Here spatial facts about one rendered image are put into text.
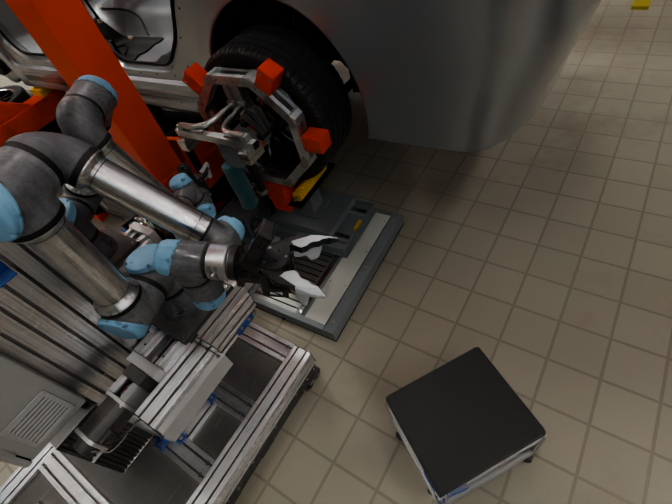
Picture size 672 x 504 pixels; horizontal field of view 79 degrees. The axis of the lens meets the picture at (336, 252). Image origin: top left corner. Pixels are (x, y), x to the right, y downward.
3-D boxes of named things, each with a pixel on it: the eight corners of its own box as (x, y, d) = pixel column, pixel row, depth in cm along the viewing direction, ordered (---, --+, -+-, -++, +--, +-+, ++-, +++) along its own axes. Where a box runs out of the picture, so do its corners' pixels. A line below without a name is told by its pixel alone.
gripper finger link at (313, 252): (332, 247, 87) (292, 262, 84) (331, 226, 83) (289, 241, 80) (339, 256, 85) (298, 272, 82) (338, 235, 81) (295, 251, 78)
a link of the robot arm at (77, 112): (60, 110, 102) (197, 226, 135) (76, 88, 109) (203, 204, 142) (31, 130, 106) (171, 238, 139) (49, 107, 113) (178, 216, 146)
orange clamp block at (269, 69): (280, 86, 155) (285, 68, 147) (268, 97, 151) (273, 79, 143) (265, 75, 155) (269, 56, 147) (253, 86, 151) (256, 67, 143)
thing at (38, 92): (76, 104, 323) (43, 62, 297) (20, 144, 298) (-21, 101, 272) (64, 102, 331) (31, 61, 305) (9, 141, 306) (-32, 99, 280)
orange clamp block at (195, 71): (213, 76, 170) (195, 61, 168) (201, 86, 166) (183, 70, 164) (210, 86, 176) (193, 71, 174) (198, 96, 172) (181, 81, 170)
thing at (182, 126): (238, 108, 166) (228, 84, 158) (209, 136, 157) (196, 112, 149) (208, 104, 174) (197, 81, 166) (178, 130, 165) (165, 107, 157)
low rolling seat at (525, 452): (476, 377, 174) (481, 341, 148) (537, 459, 150) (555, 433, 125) (389, 426, 169) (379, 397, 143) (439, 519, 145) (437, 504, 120)
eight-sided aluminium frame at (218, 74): (326, 185, 186) (291, 71, 145) (318, 194, 183) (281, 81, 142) (238, 165, 211) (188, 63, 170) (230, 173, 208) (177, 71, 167)
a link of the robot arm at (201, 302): (237, 275, 97) (225, 247, 88) (220, 316, 90) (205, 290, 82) (207, 271, 98) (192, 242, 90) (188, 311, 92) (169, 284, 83)
